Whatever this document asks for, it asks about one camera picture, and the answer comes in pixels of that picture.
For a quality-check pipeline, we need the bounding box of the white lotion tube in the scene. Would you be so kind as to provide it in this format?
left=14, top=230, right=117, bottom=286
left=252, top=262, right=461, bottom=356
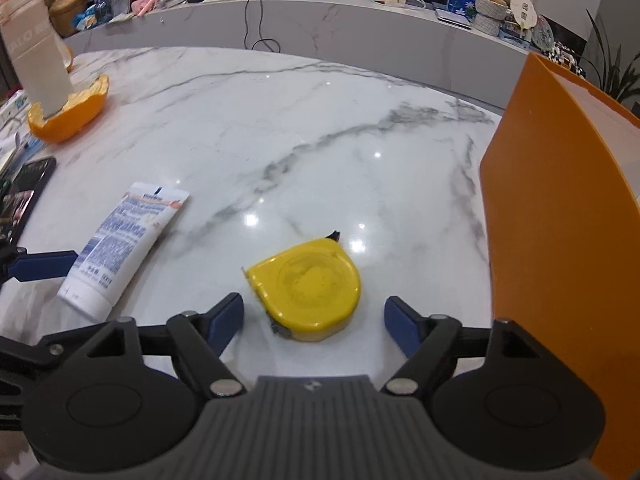
left=58, top=182, right=189, bottom=323

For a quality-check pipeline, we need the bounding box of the yellow tape measure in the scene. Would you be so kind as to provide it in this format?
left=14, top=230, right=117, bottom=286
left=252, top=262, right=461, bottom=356
left=243, top=231, right=361, bottom=342

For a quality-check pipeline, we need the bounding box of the black smartphone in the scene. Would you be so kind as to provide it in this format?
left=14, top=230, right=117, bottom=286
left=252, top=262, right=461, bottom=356
left=1, top=156, right=56, bottom=245

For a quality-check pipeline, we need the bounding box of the orange storage box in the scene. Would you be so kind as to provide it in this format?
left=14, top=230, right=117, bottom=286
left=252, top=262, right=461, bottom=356
left=480, top=54, right=639, bottom=479

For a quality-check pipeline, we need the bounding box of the white pink bottle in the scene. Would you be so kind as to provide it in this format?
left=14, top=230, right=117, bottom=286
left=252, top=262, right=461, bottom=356
left=1, top=0, right=74, bottom=117

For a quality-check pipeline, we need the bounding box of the white marble tv console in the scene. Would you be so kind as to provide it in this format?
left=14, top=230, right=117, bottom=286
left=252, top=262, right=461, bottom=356
left=64, top=0, right=586, bottom=110

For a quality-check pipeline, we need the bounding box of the potted green plant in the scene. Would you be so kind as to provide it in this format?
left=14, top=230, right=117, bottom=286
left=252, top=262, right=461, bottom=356
left=582, top=11, right=640, bottom=104

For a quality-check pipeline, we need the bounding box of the teddy bear in basket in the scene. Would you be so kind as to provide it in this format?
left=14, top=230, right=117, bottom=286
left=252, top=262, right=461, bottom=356
left=473, top=0, right=508, bottom=37

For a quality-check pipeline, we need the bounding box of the round white paper fan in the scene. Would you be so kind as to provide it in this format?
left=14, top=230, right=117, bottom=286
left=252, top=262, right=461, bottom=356
left=510, top=0, right=538, bottom=29

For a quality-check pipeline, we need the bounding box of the black power cable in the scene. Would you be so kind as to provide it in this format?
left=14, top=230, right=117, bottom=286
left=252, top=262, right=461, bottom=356
left=242, top=0, right=282, bottom=54

